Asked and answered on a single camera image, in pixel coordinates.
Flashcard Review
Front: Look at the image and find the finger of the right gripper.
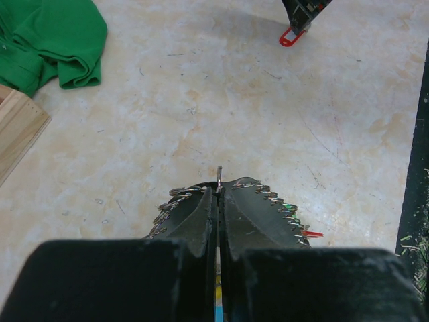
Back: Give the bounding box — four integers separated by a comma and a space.
282, 0, 332, 34

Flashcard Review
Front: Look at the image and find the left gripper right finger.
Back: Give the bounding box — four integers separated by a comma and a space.
219, 188, 426, 322

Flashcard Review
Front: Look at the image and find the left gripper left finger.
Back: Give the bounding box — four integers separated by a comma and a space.
1, 186, 215, 321

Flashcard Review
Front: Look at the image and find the key with red tag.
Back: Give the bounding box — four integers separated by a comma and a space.
279, 26, 306, 47

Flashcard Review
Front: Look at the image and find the bunch of coloured keys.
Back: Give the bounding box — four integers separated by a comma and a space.
302, 230, 324, 239

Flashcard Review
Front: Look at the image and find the wooden tray rack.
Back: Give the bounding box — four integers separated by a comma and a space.
1, 85, 51, 182

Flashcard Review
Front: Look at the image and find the green crumpled cloth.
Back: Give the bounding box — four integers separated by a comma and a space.
1, 1, 107, 97

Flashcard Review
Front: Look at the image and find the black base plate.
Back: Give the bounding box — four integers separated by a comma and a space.
395, 57, 428, 302

